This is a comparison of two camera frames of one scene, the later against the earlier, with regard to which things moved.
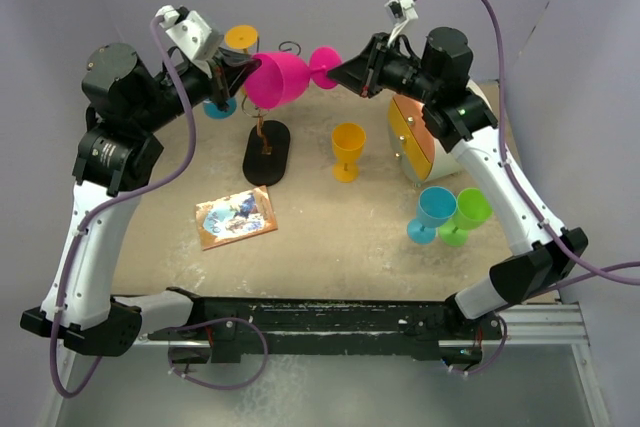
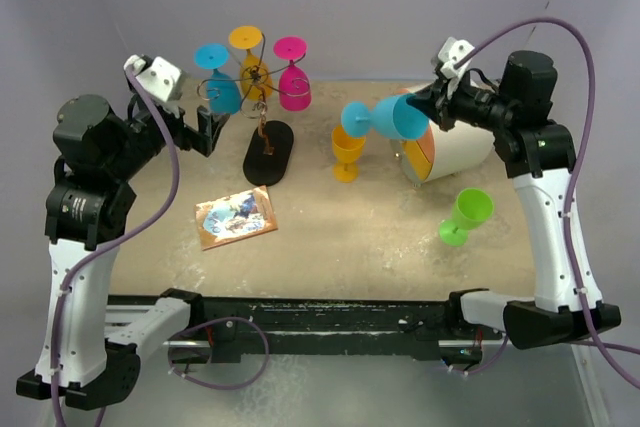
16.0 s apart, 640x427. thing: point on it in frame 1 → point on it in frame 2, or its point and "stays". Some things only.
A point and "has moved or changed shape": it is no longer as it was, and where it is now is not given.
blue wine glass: x=436 y=206 → x=390 y=117
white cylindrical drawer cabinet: x=421 y=155 stays
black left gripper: x=224 y=73 → x=208 y=126
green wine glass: x=473 y=211 stays
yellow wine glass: x=348 y=140 stays
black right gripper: x=364 y=72 → x=434 y=100
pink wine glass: x=282 y=77 has moved or changed shape
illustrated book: x=235 y=218 stays
